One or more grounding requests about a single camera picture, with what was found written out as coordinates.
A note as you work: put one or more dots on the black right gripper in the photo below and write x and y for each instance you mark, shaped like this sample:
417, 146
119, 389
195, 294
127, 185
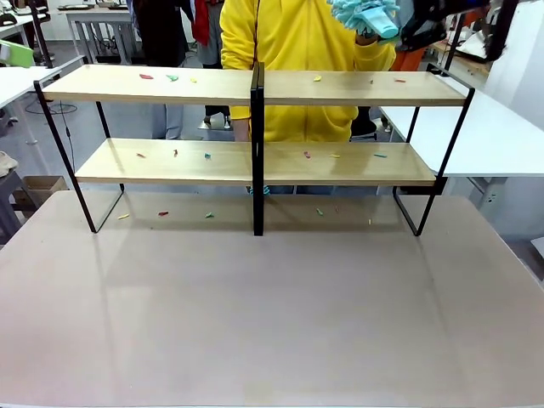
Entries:
455, 10

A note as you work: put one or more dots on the person's right forearm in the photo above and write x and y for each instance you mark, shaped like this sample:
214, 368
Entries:
240, 112

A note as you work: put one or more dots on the person's left forearm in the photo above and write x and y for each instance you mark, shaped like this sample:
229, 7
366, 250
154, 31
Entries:
374, 57

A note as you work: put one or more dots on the person's left hand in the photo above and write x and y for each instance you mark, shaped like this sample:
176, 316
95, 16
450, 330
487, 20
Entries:
366, 39

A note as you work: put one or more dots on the person's right hand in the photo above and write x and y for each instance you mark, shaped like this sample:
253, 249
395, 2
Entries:
241, 129

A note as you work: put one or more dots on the orange garment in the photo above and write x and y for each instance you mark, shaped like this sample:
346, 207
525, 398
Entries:
410, 59

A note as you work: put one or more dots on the white bag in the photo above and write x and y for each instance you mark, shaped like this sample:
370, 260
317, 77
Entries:
474, 42

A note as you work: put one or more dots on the black office chair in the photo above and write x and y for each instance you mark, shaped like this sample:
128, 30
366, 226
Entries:
363, 123

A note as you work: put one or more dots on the large white table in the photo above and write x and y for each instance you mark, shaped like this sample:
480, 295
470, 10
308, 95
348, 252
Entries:
489, 140

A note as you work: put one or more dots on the person in yellow hoodie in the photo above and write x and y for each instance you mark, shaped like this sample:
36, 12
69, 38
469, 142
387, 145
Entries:
297, 38

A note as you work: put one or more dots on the person in red jacket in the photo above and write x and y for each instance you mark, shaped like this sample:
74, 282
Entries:
202, 21

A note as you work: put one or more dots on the person in black clothes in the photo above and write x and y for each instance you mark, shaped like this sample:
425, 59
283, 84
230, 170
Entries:
163, 34

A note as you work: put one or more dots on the grey slatted desk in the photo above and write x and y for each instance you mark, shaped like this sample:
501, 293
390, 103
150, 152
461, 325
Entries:
102, 15

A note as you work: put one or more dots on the black pole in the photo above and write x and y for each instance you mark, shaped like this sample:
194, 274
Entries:
40, 30

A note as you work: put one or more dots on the green box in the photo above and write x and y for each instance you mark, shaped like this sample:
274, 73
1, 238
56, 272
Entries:
19, 53

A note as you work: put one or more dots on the white table black edge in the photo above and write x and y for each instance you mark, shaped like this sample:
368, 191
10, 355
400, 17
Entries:
17, 81

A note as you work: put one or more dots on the cardboard box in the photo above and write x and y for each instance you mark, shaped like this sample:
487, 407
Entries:
42, 185

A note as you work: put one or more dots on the beige cloth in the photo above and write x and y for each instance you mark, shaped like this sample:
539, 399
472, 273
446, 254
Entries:
6, 163

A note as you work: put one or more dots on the grey stool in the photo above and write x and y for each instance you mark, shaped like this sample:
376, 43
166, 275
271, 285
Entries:
8, 187

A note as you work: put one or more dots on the wood shelf black frame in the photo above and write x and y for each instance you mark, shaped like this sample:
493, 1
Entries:
149, 91
361, 95

